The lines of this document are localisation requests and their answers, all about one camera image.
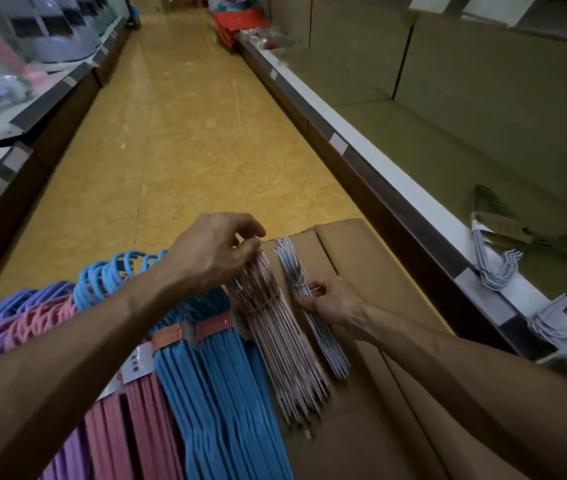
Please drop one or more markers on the grey store shelf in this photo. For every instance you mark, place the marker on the grey store shelf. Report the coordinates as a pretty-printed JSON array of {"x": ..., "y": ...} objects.
[{"x": 463, "y": 94}]

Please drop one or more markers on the grey hanger bundle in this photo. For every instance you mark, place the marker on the grey hanger bundle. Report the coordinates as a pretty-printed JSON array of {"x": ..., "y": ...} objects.
[
  {"x": 481, "y": 264},
  {"x": 558, "y": 334},
  {"x": 328, "y": 344}
]

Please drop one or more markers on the flattened brown cardboard box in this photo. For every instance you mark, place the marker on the flattened brown cardboard box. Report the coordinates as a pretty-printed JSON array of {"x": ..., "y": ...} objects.
[{"x": 388, "y": 394}]

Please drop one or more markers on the pink hanger bundle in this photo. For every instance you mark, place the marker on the pink hanger bundle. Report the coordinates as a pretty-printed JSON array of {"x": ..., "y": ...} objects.
[
  {"x": 153, "y": 434},
  {"x": 108, "y": 444}
]

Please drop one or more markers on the person's left forearm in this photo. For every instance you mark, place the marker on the person's left forearm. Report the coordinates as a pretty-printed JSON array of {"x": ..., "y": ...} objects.
[{"x": 53, "y": 374}]

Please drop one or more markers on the blue plastic item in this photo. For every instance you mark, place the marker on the blue plastic item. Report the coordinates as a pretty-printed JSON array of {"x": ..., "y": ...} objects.
[{"x": 134, "y": 15}]

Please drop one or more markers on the person's right hand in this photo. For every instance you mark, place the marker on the person's right hand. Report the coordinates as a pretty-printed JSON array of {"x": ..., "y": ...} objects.
[{"x": 341, "y": 307}]

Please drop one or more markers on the rose gold metal hanger bundle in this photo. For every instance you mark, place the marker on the rose gold metal hanger bundle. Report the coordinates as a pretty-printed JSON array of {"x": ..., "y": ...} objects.
[{"x": 283, "y": 354}]

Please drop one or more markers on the row of grey dustpan sets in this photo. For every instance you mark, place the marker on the row of grey dustpan sets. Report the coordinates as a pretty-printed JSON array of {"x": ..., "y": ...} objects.
[{"x": 53, "y": 34}]

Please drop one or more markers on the person's left hand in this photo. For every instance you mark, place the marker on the person's left hand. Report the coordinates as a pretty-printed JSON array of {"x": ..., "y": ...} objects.
[{"x": 208, "y": 254}]

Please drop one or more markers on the clear wrapped packet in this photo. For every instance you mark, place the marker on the clear wrapped packet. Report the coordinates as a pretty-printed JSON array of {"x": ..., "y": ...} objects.
[{"x": 266, "y": 38}]

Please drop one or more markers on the person's right forearm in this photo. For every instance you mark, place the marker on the person's right forearm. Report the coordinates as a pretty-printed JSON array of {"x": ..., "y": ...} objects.
[{"x": 488, "y": 394}]

